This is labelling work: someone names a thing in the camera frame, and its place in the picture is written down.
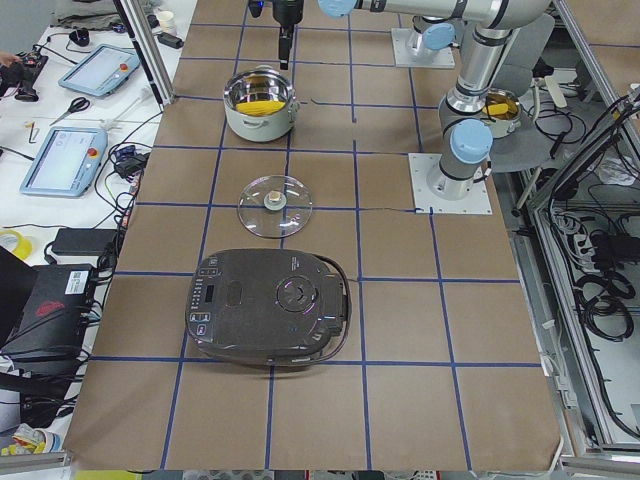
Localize white power strip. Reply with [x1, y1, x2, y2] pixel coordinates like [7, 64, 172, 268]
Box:
[543, 76, 568, 109]

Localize black scissors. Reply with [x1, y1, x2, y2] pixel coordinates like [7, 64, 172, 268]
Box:
[50, 96, 91, 126]

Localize black power adapter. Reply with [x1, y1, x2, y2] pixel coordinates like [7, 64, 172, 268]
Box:
[51, 228, 116, 256]

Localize paper cup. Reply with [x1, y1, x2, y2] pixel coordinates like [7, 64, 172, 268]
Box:
[155, 10, 177, 35]

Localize blue teach pendant tablet near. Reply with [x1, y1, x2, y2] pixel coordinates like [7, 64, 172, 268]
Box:
[19, 127, 108, 198]

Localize glass pot lid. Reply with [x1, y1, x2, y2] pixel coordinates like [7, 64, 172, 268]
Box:
[237, 175, 313, 239]

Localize aluminium frame post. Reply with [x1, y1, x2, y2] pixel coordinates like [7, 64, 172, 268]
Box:
[113, 0, 175, 107]

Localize blue teach pendant tablet far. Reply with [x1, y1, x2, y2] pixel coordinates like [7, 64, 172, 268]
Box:
[58, 44, 140, 97]

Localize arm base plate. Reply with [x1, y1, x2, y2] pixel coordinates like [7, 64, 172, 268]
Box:
[408, 153, 492, 215]
[391, 23, 455, 69]

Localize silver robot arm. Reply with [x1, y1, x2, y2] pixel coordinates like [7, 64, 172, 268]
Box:
[319, 0, 549, 201]

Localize dark brown rice cooker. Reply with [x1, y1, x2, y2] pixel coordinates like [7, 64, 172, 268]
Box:
[185, 249, 352, 367]

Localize blue teach pendant tablet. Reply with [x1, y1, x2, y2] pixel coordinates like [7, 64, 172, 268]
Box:
[19, 127, 108, 198]
[58, 44, 140, 97]

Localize pale green steel pot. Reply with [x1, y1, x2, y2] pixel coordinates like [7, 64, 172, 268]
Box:
[223, 65, 300, 143]

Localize yellow corn cob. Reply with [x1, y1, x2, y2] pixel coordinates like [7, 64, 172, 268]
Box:
[236, 100, 286, 117]

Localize black computer case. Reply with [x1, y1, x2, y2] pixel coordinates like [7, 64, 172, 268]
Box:
[1, 264, 97, 358]

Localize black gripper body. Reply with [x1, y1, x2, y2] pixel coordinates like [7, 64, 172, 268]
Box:
[272, 0, 304, 28]

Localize yellow tape roll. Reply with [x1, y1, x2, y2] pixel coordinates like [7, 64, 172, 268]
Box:
[0, 229, 33, 260]

